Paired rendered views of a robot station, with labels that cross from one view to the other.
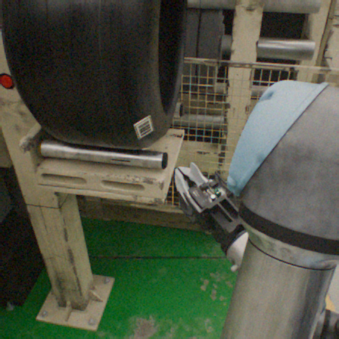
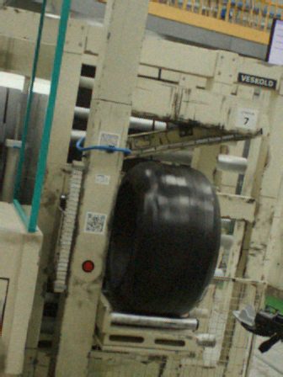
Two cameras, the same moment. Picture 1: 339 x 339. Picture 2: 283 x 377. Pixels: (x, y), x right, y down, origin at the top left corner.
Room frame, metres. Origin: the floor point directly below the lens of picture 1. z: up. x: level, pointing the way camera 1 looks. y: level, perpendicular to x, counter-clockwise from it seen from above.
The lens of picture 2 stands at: (-1.23, 1.33, 1.53)
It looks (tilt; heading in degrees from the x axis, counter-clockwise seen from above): 7 degrees down; 335
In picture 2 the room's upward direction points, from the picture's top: 10 degrees clockwise
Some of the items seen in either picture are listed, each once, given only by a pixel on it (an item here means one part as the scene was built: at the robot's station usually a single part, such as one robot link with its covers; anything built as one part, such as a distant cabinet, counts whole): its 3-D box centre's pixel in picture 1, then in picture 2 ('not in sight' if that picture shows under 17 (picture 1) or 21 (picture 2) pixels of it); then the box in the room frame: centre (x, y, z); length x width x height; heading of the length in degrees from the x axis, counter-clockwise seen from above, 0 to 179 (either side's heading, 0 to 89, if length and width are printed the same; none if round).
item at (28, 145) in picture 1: (58, 122); (97, 304); (0.98, 0.33, 0.90); 0.40 x 0.03 x 0.10; 170
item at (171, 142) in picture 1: (118, 156); (136, 334); (0.95, 0.16, 0.80); 0.37 x 0.36 x 0.02; 170
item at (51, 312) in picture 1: (76, 296); not in sight; (0.97, 0.41, 0.02); 0.27 x 0.27 x 0.04; 80
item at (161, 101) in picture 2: not in sight; (184, 106); (1.21, -0.02, 1.71); 0.61 x 0.25 x 0.15; 80
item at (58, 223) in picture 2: not in sight; (76, 245); (1.36, 0.31, 1.05); 0.20 x 0.15 x 0.30; 80
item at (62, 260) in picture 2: not in sight; (69, 226); (0.96, 0.50, 1.19); 0.05 x 0.04 x 0.48; 170
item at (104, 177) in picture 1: (102, 173); (148, 337); (0.81, 0.18, 0.84); 0.36 x 0.09 x 0.06; 80
